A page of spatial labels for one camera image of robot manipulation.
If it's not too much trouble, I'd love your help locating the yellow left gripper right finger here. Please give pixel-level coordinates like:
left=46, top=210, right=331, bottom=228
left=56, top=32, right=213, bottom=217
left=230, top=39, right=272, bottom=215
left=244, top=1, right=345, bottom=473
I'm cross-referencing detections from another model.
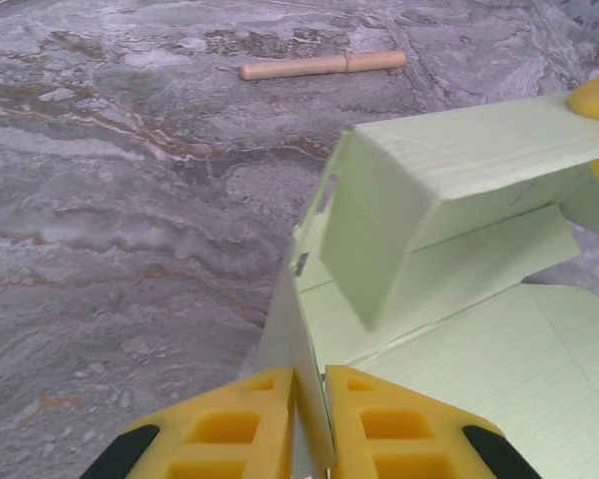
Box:
left=323, top=364, right=538, bottom=479

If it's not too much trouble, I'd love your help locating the light wooden stick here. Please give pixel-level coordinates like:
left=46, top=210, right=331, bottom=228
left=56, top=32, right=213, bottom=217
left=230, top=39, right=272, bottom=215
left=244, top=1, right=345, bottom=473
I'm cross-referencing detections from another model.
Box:
left=239, top=50, right=406, bottom=81

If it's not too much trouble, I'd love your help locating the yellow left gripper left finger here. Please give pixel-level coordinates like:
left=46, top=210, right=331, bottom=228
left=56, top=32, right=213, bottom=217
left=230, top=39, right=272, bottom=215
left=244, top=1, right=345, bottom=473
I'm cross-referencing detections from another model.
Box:
left=82, top=366, right=296, bottom=479

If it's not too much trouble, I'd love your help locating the light green paper box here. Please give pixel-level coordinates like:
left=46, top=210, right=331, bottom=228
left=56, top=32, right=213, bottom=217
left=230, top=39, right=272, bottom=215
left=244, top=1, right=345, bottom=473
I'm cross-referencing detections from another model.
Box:
left=252, top=92, right=599, bottom=479

